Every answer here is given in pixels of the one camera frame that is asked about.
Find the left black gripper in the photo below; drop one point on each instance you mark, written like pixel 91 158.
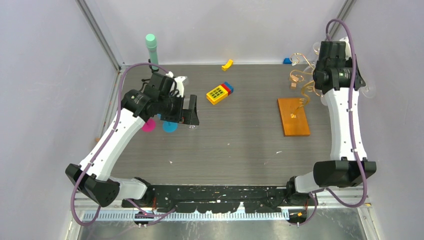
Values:
pixel 178 117

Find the clear wine glass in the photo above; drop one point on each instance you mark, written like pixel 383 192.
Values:
pixel 193 127
pixel 368 91

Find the blue plastic wine glass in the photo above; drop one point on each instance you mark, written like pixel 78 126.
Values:
pixel 168 127

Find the pink plastic wine glass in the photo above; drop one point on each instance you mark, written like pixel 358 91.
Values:
pixel 149 126

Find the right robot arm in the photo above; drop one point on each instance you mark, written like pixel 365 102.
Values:
pixel 337 76

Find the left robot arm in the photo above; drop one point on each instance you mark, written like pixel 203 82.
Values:
pixel 161 95

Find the wooden rack base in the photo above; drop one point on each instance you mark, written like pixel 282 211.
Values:
pixel 297 127

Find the gold wine glass rack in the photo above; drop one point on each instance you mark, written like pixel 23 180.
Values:
pixel 305 78

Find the yellow toy calculator block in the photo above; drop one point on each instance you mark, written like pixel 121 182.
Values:
pixel 216 95

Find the red toy block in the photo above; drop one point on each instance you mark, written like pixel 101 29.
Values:
pixel 227 90

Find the blue toy block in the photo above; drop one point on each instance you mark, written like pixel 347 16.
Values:
pixel 231 89

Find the yellow curved block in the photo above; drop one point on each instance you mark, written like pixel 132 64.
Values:
pixel 227 65

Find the green microphone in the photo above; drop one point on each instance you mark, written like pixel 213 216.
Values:
pixel 151 44

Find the small wooden block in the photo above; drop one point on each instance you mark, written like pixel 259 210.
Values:
pixel 293 85

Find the blue small block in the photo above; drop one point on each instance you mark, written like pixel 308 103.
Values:
pixel 287 61

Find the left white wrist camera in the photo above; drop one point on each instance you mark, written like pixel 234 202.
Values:
pixel 178 86

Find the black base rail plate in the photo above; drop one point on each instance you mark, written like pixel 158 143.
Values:
pixel 220 199

